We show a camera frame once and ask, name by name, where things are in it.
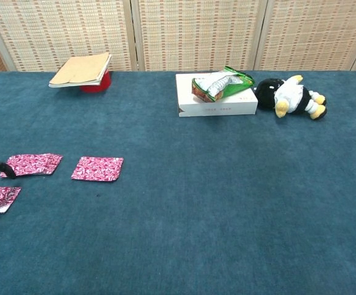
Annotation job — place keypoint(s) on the red cup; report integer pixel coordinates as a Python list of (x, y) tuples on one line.
[(99, 86)]

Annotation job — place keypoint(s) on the black and white plush doll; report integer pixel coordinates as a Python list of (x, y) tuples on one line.
[(268, 92)]

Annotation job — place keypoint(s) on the white flat cardboard box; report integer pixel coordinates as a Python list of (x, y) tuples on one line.
[(214, 107)]

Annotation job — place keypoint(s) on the pink patterned cloth pouch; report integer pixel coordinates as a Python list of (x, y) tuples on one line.
[(31, 164)]

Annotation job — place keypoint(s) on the green snack bag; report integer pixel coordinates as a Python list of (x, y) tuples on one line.
[(234, 87)]

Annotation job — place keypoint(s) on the tan spiral notebook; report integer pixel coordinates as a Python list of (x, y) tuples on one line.
[(79, 69)]

